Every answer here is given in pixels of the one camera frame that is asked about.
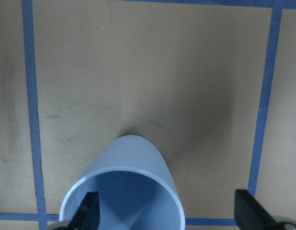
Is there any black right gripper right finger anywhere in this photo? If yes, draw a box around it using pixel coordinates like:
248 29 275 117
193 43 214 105
234 189 280 230

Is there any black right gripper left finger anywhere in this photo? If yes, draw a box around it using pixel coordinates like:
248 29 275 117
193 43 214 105
68 192 100 230

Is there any blue cup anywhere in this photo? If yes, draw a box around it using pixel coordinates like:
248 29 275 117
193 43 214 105
59 135 185 230

